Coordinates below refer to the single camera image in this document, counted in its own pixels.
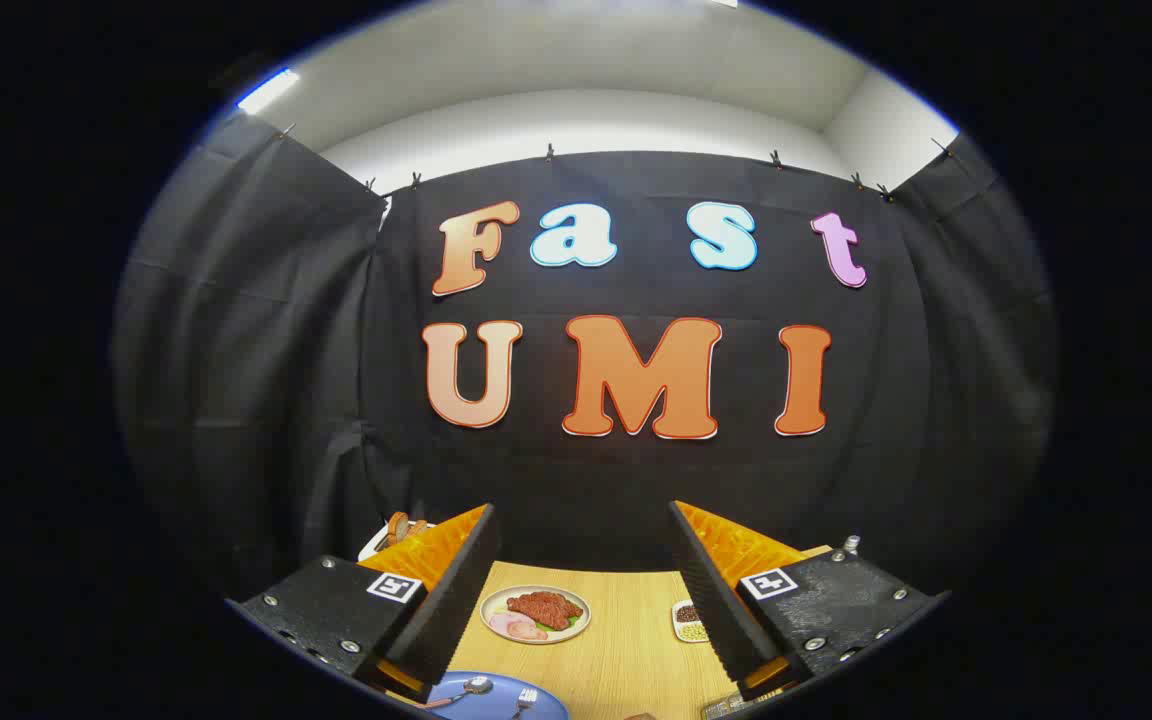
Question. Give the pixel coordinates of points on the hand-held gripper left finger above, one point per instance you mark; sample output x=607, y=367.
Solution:
x=451, y=600

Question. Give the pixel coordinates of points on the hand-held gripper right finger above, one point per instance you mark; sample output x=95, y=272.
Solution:
x=711, y=600

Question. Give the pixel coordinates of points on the pile of dark red beans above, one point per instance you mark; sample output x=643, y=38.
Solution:
x=686, y=612

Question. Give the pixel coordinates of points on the pile of yellow beans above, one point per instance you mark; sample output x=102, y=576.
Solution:
x=693, y=631

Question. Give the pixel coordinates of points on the white divided dish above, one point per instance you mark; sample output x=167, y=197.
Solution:
x=678, y=625

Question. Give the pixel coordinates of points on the round white food plate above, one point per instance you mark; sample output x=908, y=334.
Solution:
x=496, y=606

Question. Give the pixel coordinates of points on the pink ham slices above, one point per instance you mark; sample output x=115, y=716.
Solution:
x=518, y=627

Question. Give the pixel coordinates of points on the toasted bread slice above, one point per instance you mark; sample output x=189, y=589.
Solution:
x=417, y=527
x=397, y=527

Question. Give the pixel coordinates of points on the brown steak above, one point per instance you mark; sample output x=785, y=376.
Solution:
x=544, y=608

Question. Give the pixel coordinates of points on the white toaster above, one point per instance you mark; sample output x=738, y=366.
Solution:
x=368, y=550

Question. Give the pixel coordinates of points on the blue plate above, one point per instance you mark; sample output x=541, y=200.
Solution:
x=481, y=705

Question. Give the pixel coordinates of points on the silver bottle with green label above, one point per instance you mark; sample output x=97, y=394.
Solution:
x=851, y=545

